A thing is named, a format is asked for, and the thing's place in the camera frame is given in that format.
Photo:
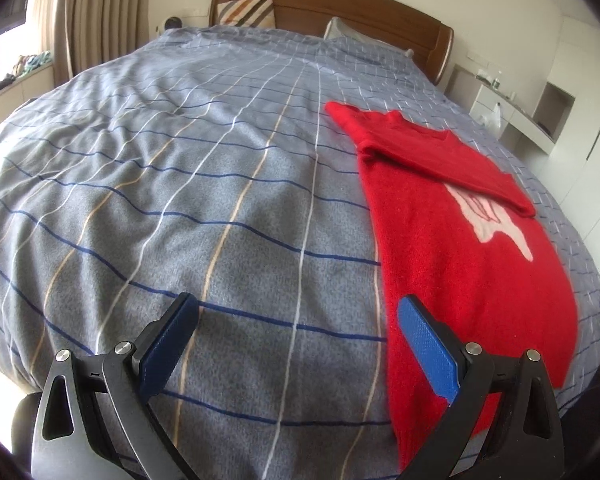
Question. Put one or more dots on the white plastic bag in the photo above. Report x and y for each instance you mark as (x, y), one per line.
(495, 117)

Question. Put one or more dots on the grey pillow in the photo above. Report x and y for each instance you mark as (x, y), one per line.
(350, 32)

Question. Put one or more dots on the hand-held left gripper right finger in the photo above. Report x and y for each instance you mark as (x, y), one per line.
(427, 350)

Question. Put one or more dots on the striped pillow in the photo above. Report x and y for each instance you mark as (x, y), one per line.
(245, 12)

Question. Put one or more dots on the pile of clothes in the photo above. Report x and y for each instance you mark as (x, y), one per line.
(30, 60)

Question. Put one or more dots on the white wardrobe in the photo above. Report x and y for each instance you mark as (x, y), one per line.
(585, 135)

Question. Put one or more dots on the window sill cabinet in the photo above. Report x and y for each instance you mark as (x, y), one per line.
(10, 102)

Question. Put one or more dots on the wooden bed headboard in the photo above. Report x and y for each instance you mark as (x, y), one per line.
(355, 5)

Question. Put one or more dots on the red knitted sweater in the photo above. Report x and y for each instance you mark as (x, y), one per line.
(455, 270)

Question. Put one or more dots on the blue checked duvet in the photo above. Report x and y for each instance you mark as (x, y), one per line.
(180, 185)

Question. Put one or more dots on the white desk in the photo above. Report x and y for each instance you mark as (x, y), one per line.
(480, 100)

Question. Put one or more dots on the beige curtain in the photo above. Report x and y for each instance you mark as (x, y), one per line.
(95, 10)

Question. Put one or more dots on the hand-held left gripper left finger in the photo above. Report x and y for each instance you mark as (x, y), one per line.
(167, 345)

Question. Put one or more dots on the window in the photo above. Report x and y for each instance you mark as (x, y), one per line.
(10, 45)

